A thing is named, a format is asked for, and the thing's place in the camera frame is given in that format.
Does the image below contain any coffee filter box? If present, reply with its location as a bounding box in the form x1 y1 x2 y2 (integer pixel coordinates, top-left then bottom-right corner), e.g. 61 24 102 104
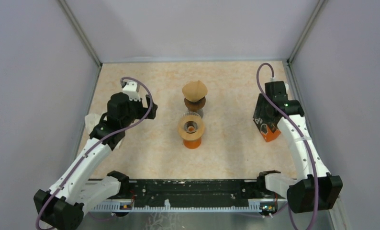
253 93 281 142

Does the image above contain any clear glass dripper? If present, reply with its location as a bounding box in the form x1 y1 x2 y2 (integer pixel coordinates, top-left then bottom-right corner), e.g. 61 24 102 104
179 112 202 134

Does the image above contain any brown paper coffee filter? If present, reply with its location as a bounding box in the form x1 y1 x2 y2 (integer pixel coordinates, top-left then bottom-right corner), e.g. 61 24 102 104
182 80 208 102

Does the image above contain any orange glass flask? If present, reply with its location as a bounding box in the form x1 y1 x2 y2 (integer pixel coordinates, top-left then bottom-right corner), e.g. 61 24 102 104
181 124 205 149

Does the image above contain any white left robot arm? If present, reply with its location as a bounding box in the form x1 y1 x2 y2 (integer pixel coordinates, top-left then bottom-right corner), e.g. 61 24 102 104
34 92 158 230

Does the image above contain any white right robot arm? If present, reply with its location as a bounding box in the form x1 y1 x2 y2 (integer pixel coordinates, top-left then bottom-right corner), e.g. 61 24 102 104
253 81 343 213

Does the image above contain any aluminium corner frame post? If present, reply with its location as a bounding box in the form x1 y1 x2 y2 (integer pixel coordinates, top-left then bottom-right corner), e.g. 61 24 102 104
287 0 328 66

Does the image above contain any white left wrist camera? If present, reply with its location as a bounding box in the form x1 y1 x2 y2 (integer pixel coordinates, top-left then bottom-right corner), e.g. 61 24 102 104
121 80 141 102

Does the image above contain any left aluminium frame post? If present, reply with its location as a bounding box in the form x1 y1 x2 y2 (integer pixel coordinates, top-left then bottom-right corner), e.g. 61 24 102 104
57 0 102 68

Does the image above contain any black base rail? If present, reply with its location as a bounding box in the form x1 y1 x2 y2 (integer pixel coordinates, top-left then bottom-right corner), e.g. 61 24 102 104
54 178 305 213

